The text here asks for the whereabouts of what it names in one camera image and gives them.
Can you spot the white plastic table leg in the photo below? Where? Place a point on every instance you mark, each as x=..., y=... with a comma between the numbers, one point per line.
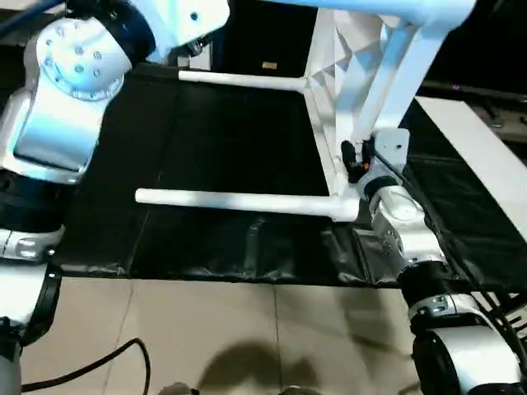
x=247, y=80
x=391, y=10
x=247, y=202

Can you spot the white plastic table top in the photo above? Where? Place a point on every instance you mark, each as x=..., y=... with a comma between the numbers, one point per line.
x=350, y=49

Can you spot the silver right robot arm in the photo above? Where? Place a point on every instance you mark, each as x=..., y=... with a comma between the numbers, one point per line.
x=411, y=230

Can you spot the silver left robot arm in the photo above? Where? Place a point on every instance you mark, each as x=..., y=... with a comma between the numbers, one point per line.
x=62, y=103

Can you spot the black cabinet blue edge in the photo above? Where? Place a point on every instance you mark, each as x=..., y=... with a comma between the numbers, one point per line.
x=263, y=37

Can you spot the small brass object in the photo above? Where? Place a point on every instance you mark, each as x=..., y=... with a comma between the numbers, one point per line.
x=269, y=65

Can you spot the black mat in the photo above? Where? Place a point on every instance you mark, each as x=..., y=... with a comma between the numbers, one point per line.
x=226, y=144

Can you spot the white flat board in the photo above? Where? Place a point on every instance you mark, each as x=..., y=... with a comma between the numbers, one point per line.
x=473, y=152

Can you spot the black bar pink mark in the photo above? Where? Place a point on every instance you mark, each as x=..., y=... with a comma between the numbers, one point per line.
x=473, y=87

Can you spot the brown low sideboard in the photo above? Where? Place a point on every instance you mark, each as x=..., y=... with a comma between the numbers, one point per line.
x=510, y=119

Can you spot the dark round object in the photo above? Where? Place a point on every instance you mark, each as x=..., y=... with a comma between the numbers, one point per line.
x=296, y=390

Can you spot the brown round object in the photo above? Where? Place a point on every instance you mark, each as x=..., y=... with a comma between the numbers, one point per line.
x=177, y=388

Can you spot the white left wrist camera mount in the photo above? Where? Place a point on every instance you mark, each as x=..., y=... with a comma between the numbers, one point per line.
x=193, y=20

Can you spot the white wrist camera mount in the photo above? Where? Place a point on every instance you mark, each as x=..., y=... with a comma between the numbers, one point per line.
x=193, y=20
x=391, y=144

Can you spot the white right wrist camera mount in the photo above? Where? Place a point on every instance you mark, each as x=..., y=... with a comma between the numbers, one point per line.
x=391, y=144

